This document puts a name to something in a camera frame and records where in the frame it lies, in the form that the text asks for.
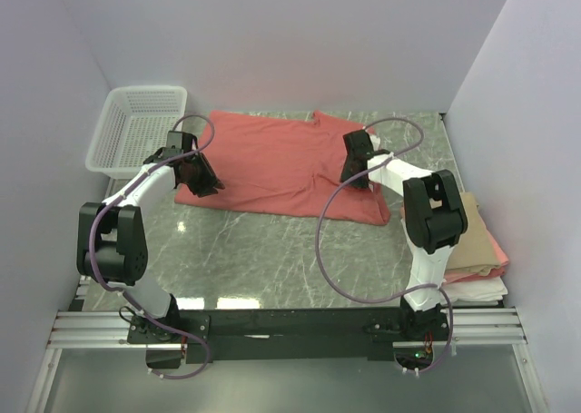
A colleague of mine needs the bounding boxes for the red t-shirt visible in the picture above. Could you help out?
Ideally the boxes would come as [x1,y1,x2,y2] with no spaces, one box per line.
[174,110,390,226]

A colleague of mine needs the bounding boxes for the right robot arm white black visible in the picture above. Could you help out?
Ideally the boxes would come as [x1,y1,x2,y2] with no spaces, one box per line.
[340,130,468,339]

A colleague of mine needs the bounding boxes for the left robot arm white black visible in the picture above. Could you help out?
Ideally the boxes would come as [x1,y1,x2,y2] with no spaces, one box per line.
[76,131,224,342]

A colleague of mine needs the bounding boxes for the white plastic basket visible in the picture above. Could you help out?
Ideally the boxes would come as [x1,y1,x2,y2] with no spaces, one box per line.
[85,85,188,180]

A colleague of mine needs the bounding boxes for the folded tan t-shirt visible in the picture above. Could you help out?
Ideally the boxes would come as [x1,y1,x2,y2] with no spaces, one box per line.
[445,192,500,277]

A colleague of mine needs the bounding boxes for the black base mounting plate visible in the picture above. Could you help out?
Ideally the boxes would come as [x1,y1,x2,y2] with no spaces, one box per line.
[127,307,449,369]

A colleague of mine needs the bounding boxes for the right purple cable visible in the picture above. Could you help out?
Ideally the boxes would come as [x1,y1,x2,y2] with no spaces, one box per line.
[314,117,455,374]

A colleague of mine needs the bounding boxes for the purple cable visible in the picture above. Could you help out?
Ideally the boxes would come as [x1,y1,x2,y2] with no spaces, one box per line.
[85,113,212,381]
[314,117,455,374]

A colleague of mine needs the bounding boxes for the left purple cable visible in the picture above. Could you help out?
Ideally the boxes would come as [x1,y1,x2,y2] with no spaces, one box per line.
[85,113,212,381]

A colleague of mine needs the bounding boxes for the aluminium rail frame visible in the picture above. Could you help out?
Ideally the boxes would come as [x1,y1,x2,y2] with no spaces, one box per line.
[25,176,527,413]

